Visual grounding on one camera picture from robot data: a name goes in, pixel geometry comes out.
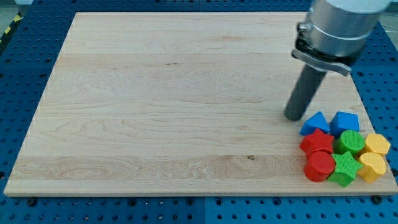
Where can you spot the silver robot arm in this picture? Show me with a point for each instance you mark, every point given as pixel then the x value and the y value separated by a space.
pixel 334 32

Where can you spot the red star block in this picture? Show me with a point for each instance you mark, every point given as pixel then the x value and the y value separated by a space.
pixel 318 141

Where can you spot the green star block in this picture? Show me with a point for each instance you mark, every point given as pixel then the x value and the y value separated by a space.
pixel 346 167

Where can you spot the yellow heart block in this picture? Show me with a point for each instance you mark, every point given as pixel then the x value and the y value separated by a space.
pixel 373 166

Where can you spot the light wooden board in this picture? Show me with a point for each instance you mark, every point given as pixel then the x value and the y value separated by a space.
pixel 172 104

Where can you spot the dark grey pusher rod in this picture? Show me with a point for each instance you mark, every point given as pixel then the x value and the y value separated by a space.
pixel 303 92

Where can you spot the blue triangle block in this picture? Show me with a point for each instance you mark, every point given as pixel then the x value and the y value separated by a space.
pixel 319 121

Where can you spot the red cylinder block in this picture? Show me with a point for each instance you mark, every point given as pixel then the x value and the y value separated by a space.
pixel 319 166

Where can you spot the blue cube block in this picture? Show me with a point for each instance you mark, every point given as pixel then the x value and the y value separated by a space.
pixel 343 121

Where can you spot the green cylinder block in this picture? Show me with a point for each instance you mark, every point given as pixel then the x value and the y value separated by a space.
pixel 349 141

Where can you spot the yellow hexagon block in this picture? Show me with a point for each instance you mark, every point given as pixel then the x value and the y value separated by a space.
pixel 376 143

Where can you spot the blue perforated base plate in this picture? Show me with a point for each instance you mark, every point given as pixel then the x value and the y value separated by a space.
pixel 26 64

